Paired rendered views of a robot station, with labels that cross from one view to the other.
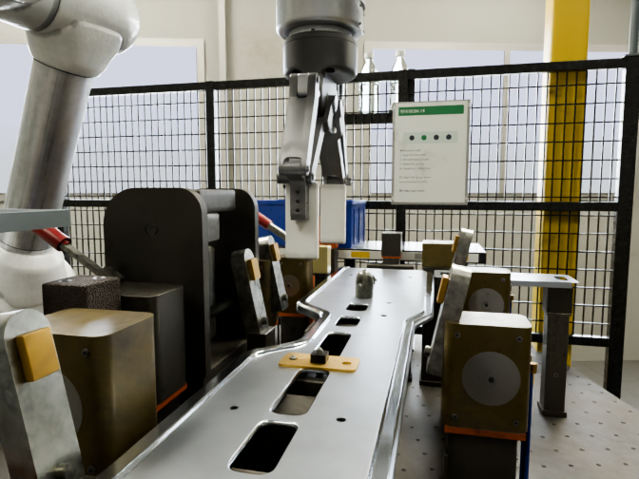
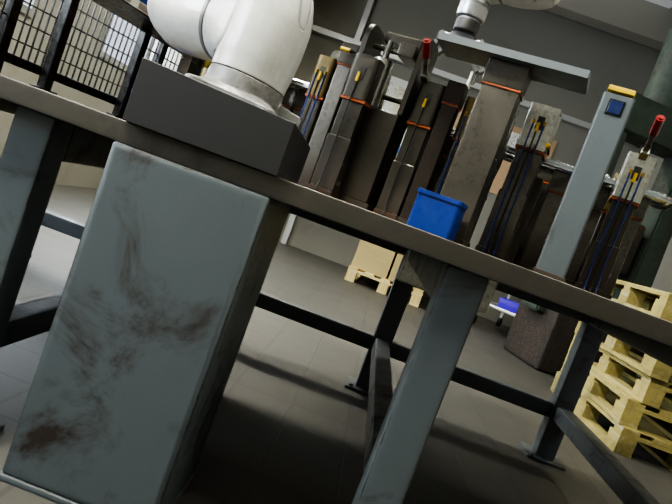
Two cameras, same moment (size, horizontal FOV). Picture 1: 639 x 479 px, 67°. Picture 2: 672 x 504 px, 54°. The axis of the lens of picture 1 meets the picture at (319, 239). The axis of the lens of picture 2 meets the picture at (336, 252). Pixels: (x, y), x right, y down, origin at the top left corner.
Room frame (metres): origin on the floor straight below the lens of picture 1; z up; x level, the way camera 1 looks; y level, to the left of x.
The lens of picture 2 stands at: (0.46, 2.03, 0.70)
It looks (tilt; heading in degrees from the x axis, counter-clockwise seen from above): 4 degrees down; 275
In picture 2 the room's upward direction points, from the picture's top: 20 degrees clockwise
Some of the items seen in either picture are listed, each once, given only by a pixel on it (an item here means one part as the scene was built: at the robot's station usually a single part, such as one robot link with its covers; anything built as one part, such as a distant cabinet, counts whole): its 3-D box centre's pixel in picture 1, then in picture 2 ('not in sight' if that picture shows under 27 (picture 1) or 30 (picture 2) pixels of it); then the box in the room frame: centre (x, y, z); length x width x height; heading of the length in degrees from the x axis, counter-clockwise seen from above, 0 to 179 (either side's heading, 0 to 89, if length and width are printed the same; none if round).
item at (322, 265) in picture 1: (321, 325); not in sight; (1.06, -0.01, 0.88); 0.04 x 0.04 x 0.37; 77
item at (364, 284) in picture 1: (364, 287); not in sight; (0.83, -0.08, 1.02); 0.03 x 0.03 x 0.07
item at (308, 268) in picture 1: (288, 337); not in sight; (1.00, 0.07, 0.87); 0.10 x 0.07 x 0.35; 77
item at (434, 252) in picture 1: (436, 312); not in sight; (1.19, -0.30, 0.88); 0.08 x 0.08 x 0.36; 77
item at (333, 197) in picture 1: (333, 214); not in sight; (0.57, -0.02, 1.16); 0.03 x 0.01 x 0.07; 77
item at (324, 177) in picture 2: not in sight; (344, 126); (0.71, 0.27, 0.89); 0.09 x 0.08 x 0.38; 77
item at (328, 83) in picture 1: (319, 86); (463, 35); (0.50, 0.00, 1.29); 0.08 x 0.07 x 0.09; 167
